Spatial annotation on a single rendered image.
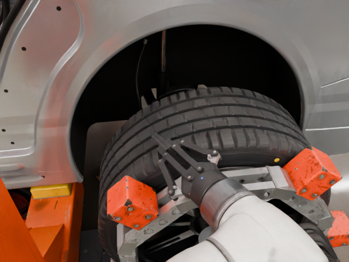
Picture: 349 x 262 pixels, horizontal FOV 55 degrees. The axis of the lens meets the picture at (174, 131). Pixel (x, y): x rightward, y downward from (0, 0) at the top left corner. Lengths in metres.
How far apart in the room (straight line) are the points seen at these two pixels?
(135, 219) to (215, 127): 0.27
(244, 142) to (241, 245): 0.32
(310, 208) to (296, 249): 0.39
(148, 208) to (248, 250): 0.31
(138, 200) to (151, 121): 0.22
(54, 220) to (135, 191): 0.59
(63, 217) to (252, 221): 0.87
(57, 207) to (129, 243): 0.53
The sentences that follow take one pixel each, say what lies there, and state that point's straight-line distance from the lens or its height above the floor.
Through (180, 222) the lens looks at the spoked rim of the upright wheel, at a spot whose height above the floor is 0.87.
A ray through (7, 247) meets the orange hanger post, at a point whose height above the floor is 1.11.
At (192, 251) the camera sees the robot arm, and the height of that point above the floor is 1.26.
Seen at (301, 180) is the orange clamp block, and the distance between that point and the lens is 0.78.
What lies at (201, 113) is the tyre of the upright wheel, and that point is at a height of 1.18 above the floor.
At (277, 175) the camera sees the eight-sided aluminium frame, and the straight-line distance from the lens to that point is 0.77.
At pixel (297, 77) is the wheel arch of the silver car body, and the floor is 1.12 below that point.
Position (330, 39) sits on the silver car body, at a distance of 1.07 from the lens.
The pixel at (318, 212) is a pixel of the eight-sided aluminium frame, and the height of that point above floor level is 1.00.
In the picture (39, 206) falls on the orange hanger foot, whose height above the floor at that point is 0.68.
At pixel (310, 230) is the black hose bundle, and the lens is 0.81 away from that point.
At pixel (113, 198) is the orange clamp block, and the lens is 0.74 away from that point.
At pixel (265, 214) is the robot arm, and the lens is 0.51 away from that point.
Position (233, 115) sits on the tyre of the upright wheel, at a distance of 0.82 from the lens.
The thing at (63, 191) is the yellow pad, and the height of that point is 0.71.
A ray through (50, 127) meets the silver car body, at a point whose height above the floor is 1.02.
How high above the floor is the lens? 1.68
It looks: 42 degrees down
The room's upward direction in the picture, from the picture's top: straight up
